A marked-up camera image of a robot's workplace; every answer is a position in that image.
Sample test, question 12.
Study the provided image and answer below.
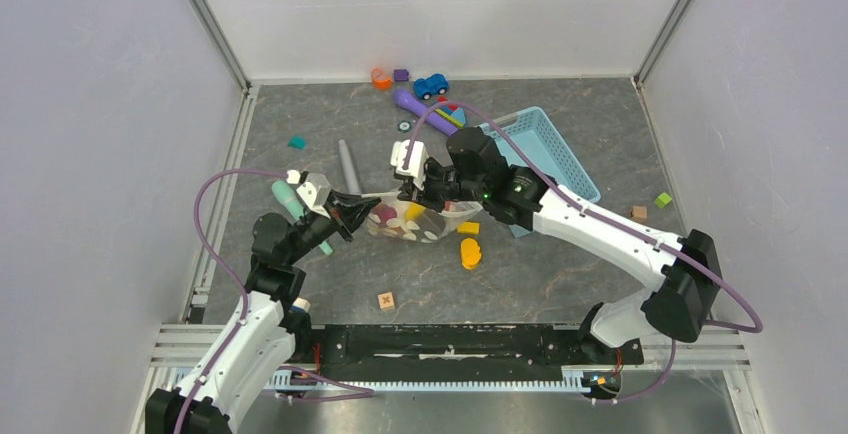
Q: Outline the brown wooden cube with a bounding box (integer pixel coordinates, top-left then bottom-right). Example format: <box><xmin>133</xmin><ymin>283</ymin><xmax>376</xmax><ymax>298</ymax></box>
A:
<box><xmin>628</xmin><ymin>205</ymin><xmax>648</xmax><ymax>223</ymax></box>

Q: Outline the orange shape block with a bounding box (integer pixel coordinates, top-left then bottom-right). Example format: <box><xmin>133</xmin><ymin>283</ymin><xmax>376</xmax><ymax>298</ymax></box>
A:
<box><xmin>370</xmin><ymin>67</ymin><xmax>393</xmax><ymax>91</ymax></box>

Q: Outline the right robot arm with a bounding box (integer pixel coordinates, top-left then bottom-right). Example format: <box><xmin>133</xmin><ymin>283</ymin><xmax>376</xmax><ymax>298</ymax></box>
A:
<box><xmin>390</xmin><ymin>127</ymin><xmax>721</xmax><ymax>362</ymax></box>

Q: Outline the green small cube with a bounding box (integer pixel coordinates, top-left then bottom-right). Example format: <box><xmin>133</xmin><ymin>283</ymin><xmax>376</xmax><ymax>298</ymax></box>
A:
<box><xmin>654</xmin><ymin>192</ymin><xmax>673</xmax><ymax>209</ymax></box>

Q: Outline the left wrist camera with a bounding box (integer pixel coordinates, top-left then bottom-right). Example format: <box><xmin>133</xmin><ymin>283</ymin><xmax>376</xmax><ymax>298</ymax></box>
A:
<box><xmin>285</xmin><ymin>169</ymin><xmax>332</xmax><ymax>218</ymax></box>

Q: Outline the teal small block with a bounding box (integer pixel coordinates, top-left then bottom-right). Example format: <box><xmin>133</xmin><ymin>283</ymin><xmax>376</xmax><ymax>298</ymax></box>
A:
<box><xmin>287</xmin><ymin>136</ymin><xmax>306</xmax><ymax>150</ymax></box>

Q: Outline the blue toy car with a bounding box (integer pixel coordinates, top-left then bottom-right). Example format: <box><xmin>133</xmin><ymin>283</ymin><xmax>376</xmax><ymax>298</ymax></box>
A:
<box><xmin>413</xmin><ymin>73</ymin><xmax>450</xmax><ymax>100</ymax></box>

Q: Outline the teal toy microphone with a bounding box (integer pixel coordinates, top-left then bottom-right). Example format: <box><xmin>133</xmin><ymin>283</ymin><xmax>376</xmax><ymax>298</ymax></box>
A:
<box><xmin>271</xmin><ymin>180</ymin><xmax>333</xmax><ymax>261</ymax></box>

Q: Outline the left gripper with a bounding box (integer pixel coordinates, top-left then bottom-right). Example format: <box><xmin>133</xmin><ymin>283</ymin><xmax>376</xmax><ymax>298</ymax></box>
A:
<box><xmin>284</xmin><ymin>188</ymin><xmax>379</xmax><ymax>264</ymax></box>

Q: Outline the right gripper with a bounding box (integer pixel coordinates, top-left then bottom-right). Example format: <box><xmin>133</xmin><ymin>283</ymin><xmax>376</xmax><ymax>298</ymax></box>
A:
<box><xmin>399</xmin><ymin>157</ymin><xmax>487</xmax><ymax>213</ymax></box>

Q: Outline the clear dotted zip bag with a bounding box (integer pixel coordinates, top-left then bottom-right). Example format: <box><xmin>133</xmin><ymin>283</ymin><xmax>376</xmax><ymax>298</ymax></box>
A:
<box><xmin>362</xmin><ymin>190</ymin><xmax>483</xmax><ymax>244</ymax></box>

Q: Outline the purple toy microphone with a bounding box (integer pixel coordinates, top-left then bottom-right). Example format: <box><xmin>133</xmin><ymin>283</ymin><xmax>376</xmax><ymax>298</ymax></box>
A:
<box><xmin>391</xmin><ymin>89</ymin><xmax>459</xmax><ymax>136</ymax></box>

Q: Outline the white block with blue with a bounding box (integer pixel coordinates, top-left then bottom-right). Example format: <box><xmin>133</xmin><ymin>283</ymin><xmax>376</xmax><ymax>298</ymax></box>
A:
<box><xmin>291</xmin><ymin>298</ymin><xmax>311</xmax><ymax>313</ymax></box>

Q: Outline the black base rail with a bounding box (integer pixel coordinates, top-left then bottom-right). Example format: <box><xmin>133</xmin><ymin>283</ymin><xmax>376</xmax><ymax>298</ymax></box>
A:
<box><xmin>288</xmin><ymin>324</ymin><xmax>644</xmax><ymax>382</ymax></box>

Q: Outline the multicolour block stack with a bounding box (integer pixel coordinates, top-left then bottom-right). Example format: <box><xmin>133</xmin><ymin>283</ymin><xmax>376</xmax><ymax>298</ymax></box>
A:
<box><xmin>428</xmin><ymin>96</ymin><xmax>467</xmax><ymax>128</ymax></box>

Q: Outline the yellow oval block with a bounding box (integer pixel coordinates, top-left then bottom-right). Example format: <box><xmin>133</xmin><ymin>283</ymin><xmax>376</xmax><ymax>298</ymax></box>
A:
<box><xmin>460</xmin><ymin>238</ymin><xmax>482</xmax><ymax>270</ymax></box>

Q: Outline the light blue plastic basket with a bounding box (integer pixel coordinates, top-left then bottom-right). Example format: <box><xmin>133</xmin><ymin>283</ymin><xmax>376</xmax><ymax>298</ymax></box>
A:
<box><xmin>477</xmin><ymin>106</ymin><xmax>601</xmax><ymax>203</ymax></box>

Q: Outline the red sweet potato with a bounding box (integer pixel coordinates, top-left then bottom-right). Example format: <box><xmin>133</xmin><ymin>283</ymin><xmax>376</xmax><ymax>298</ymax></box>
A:
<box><xmin>371</xmin><ymin>203</ymin><xmax>397</xmax><ymax>225</ymax></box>

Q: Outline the yellow banana bunch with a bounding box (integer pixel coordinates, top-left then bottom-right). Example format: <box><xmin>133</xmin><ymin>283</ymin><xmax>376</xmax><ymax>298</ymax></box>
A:
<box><xmin>404</xmin><ymin>203</ymin><xmax>426</xmax><ymax>221</ymax></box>

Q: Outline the wooden cube with cross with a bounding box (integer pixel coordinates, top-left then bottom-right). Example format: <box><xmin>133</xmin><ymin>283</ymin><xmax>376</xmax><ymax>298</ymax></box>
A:
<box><xmin>378</xmin><ymin>292</ymin><xmax>396</xmax><ymax>311</ymax></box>

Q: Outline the purple small block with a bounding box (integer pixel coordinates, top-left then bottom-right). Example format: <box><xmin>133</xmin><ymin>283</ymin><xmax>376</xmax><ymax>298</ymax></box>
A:
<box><xmin>392</xmin><ymin>68</ymin><xmax>410</xmax><ymax>83</ymax></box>

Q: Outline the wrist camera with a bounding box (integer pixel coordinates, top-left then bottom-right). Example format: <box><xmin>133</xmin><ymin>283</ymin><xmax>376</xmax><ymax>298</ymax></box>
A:
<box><xmin>390</xmin><ymin>139</ymin><xmax>429</xmax><ymax>190</ymax></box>
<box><xmin>285</xmin><ymin>169</ymin><xmax>332</xmax><ymax>218</ymax></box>

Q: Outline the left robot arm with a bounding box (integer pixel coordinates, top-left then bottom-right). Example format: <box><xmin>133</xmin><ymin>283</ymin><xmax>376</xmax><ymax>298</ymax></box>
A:
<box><xmin>143</xmin><ymin>191</ymin><xmax>380</xmax><ymax>433</ymax></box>

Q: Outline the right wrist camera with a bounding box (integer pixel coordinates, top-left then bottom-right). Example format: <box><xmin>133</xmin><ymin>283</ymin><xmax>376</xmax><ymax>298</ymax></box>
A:
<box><xmin>390</xmin><ymin>139</ymin><xmax>429</xmax><ymax>190</ymax></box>

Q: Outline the yellow small block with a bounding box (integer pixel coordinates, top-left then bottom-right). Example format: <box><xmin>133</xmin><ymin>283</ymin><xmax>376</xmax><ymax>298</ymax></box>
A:
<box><xmin>457</xmin><ymin>221</ymin><xmax>481</xmax><ymax>235</ymax></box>

